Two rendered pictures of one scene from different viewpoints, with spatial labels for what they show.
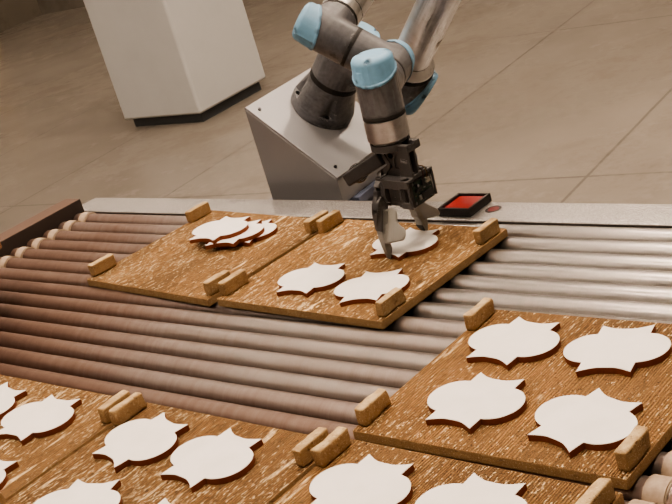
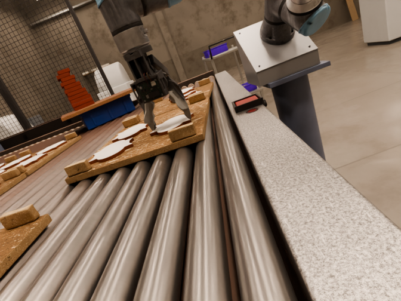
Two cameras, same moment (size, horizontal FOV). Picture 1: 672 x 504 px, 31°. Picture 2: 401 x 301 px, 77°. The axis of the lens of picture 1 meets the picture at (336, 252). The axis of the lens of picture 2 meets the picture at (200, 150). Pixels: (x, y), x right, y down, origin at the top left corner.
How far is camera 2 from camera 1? 1.93 m
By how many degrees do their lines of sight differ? 49
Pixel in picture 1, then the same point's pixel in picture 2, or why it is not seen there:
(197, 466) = not seen: outside the picture
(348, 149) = (275, 57)
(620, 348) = not seen: outside the picture
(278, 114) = (248, 36)
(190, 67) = (389, 23)
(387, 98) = (107, 15)
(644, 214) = (286, 166)
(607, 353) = not seen: outside the picture
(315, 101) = (264, 28)
